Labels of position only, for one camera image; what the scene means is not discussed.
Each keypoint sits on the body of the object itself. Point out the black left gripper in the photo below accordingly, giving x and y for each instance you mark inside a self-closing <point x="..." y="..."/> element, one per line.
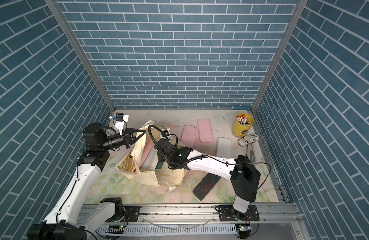
<point x="128" y="139"/>

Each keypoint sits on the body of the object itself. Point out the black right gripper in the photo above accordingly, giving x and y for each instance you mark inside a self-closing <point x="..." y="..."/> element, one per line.
<point x="161" y="158"/>

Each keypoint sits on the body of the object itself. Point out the pink pencil case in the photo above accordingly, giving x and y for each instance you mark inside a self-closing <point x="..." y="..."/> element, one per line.
<point x="188" y="136"/>
<point x="205" y="130"/>

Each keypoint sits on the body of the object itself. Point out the floral cream canvas bag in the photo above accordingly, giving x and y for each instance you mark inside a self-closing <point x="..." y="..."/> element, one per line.
<point x="139" y="164"/>

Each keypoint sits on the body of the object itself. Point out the black pencil case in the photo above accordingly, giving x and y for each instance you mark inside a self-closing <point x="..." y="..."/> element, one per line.
<point x="205" y="186"/>

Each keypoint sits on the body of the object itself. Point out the white pencil case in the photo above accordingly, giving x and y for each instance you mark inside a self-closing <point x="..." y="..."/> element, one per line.
<point x="223" y="148"/>

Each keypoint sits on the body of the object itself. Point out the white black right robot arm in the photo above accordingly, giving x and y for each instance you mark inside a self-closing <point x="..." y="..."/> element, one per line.
<point x="242" y="174"/>

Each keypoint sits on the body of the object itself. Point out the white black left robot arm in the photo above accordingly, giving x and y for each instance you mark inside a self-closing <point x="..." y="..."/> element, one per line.
<point x="79" y="180"/>

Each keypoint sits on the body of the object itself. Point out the dark green case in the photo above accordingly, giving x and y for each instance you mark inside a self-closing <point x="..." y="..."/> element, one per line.
<point x="159" y="165"/>

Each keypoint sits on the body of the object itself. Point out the yellow pen cup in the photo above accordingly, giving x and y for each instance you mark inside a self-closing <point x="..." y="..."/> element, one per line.
<point x="242" y="125"/>

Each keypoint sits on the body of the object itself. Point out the silver pen on table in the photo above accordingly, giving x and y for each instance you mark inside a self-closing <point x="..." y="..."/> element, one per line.
<point x="252" y="154"/>

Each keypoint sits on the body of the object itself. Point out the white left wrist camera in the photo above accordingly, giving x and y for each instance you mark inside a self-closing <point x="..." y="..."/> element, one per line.
<point x="118" y="122"/>

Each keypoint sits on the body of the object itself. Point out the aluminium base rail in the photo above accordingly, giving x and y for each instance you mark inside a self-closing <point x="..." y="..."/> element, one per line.
<point x="174" y="214"/>

